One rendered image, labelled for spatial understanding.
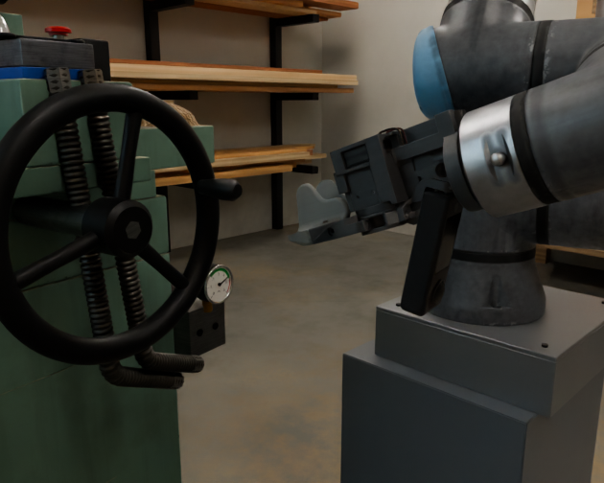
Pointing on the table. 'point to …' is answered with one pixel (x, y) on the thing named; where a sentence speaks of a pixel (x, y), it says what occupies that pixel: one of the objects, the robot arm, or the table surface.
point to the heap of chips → (180, 114)
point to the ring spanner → (34, 37)
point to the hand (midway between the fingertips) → (301, 241)
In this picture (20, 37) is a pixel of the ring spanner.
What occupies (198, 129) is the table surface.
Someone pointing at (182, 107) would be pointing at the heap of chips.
